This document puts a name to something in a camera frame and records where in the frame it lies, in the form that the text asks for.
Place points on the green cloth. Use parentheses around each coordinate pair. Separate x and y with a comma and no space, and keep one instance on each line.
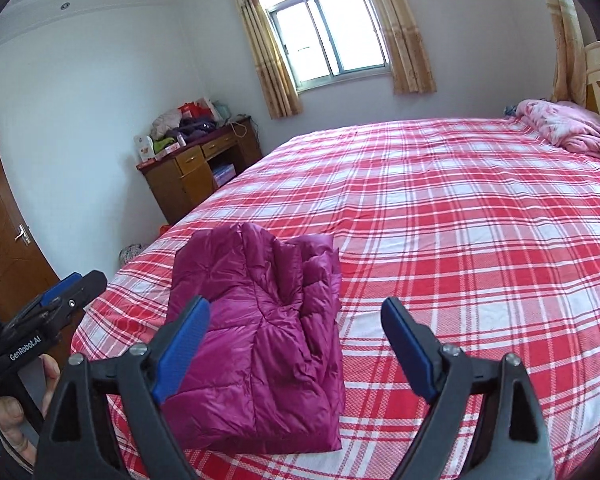
(164,144)

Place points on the red plastic bag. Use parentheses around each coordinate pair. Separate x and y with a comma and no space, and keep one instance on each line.
(164,229)

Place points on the small blue cloth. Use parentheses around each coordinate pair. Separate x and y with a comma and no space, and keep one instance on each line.
(511,110)

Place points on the pale cloth pile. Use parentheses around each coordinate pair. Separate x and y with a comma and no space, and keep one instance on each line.
(166,122)

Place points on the white paper bag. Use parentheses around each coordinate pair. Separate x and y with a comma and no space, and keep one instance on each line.
(210,107)

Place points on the dark purple clothes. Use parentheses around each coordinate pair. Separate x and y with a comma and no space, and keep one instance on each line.
(197,129)

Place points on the pale green container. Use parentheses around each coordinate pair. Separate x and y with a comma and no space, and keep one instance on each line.
(222,111)

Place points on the red gift bag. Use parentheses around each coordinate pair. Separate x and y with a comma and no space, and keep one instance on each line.
(190,111)

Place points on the pink floral blanket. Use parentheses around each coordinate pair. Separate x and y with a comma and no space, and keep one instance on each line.
(565,125)

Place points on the patterned grey bag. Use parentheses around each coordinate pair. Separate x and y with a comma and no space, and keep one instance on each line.
(132,254)

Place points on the blue cardboard box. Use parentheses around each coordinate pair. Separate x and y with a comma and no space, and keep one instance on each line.
(223,175)

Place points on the magenta quilted down jacket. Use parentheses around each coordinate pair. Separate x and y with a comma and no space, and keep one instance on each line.
(260,340)

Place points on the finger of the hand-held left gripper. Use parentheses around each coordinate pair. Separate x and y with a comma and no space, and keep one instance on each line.
(60,290)
(87,287)

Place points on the flat red white box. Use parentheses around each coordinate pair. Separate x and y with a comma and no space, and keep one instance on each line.
(167,151)

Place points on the sliding window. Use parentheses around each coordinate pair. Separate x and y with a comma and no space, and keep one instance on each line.
(325,35)

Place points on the person's left hand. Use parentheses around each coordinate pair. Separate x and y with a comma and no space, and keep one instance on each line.
(10,420)

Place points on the brown wooden door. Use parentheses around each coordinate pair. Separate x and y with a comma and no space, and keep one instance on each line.
(10,200)

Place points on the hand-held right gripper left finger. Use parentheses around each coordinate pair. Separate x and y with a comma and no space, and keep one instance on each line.
(182,350)

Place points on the beige patterned curtain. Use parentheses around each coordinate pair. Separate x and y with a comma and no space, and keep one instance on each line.
(270,60)
(405,35)
(565,50)

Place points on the bed with red plaid sheet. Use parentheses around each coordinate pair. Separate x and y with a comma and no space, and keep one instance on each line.
(455,235)

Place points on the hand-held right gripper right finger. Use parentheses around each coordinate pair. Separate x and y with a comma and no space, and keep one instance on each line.
(407,350)

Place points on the brown wooden desk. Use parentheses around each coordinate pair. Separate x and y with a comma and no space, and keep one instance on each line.
(165,185)

